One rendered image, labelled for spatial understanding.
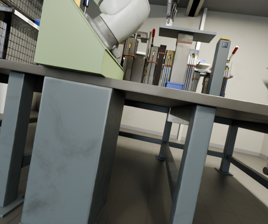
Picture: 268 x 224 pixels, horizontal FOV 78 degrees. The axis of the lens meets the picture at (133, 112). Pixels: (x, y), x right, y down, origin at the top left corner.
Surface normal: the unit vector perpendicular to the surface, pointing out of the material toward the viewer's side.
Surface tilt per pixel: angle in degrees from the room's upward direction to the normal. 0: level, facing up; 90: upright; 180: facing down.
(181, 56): 90
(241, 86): 90
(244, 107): 90
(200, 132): 90
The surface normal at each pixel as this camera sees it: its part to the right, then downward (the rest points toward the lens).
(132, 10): 0.20, 0.36
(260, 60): -0.13, 0.02
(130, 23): 0.37, 0.62
